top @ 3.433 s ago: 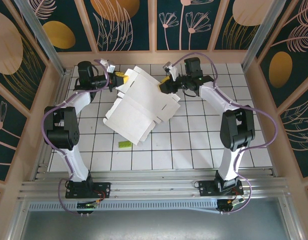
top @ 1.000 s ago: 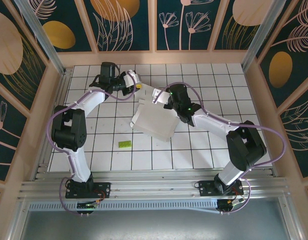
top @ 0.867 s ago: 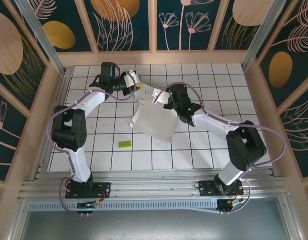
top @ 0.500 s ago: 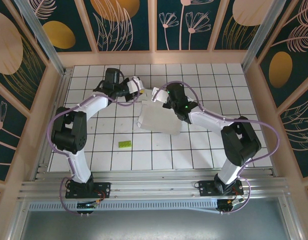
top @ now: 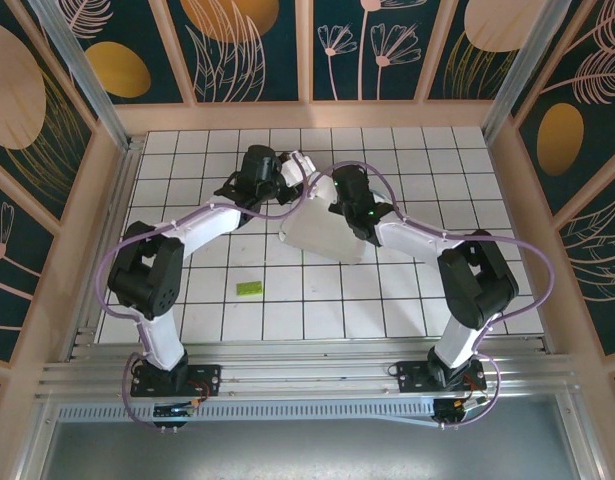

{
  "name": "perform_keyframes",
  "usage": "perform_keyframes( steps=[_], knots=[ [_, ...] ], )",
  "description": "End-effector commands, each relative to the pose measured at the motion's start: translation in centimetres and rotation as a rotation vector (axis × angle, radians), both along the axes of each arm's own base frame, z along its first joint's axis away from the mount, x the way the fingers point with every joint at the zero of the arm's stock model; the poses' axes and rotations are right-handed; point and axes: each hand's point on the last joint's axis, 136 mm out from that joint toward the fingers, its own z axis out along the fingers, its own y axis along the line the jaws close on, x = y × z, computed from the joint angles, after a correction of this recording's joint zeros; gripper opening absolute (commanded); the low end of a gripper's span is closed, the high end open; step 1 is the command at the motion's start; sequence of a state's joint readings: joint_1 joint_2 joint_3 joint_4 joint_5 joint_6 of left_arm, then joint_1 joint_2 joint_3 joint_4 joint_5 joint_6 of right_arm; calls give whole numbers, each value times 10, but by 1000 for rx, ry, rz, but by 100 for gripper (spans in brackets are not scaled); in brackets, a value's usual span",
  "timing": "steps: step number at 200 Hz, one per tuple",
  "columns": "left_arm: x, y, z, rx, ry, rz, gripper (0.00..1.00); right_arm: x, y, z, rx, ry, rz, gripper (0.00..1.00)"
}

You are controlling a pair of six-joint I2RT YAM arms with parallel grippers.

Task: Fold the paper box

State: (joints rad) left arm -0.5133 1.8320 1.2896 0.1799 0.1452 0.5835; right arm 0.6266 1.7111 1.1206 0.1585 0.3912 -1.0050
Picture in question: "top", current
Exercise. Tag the white and blue paper box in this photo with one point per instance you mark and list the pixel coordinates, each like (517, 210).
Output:
(322, 230)

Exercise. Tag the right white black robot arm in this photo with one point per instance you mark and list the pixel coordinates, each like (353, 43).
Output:
(457, 340)

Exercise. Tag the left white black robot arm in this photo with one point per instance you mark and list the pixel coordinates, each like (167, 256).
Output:
(162, 345)

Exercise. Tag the green toy brick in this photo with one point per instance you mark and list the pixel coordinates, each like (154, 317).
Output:
(249, 290)

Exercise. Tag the grey metal sheet panel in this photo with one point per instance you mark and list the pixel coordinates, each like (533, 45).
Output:
(307, 450)

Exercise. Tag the aluminium side rail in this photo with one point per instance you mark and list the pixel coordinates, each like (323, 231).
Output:
(114, 210)

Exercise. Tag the aluminium mounting rail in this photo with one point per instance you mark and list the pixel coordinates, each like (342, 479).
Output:
(307, 372)

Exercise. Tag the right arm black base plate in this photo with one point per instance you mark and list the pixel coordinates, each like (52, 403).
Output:
(411, 372)

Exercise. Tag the aluminium frame post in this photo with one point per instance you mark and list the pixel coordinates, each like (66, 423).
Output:
(529, 55)
(87, 80)

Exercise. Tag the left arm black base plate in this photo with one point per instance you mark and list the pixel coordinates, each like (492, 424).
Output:
(209, 374)

